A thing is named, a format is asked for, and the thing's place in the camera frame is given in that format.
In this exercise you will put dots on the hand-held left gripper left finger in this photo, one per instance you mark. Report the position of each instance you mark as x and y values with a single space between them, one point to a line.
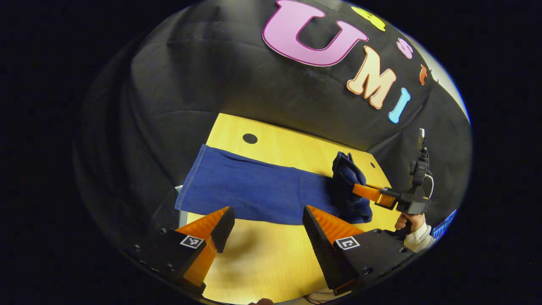
224 228

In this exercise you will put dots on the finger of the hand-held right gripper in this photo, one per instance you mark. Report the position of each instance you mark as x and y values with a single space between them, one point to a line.
366 191

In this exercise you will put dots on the blue slatted crate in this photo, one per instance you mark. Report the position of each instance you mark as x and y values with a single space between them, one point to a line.
444 224

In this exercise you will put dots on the white metal table frame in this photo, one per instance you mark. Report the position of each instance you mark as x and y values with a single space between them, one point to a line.
182 216

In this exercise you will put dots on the blue jeans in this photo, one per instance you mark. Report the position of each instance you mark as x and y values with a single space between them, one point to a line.
254 186

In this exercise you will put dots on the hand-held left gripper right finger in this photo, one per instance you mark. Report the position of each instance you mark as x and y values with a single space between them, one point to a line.
322 254

